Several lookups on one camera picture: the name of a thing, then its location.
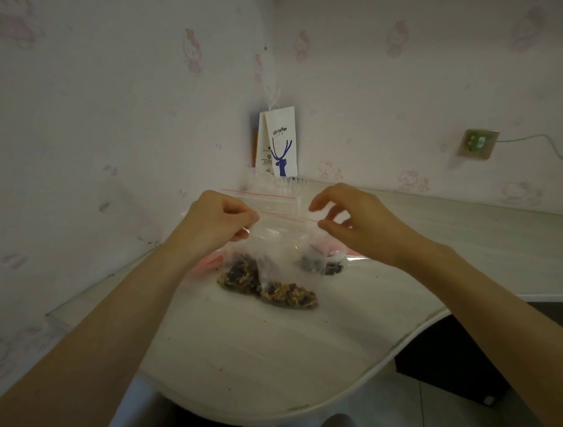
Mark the person's left hand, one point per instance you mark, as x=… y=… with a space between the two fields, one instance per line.
x=206 y=222

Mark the person's right hand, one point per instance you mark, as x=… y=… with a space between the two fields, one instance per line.
x=374 y=226

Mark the person's right thumb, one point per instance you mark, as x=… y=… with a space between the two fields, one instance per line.
x=336 y=232

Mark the person's right middle finger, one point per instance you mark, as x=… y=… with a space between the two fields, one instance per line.
x=338 y=214

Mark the person's left thumb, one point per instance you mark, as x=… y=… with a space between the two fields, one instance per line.
x=241 y=234

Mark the clear zip bag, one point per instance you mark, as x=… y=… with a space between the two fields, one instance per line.
x=277 y=246
x=264 y=195

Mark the person's right forearm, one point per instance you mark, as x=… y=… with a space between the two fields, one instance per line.
x=497 y=316

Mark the person's left forearm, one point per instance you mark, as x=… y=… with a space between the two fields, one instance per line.
x=105 y=334

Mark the zip bag of dark fruit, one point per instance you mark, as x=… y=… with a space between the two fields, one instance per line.
x=323 y=261

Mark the empty clear zip bag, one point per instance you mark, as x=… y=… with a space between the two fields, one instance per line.
x=264 y=195

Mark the brown dried nut fruit mix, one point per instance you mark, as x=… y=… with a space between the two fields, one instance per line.
x=272 y=288

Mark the orange flat packet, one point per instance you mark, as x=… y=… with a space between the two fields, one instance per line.
x=255 y=147

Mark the white paper bag blue deer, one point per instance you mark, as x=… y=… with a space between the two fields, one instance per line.
x=281 y=143

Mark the wall socket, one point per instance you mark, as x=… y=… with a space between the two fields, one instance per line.
x=478 y=143

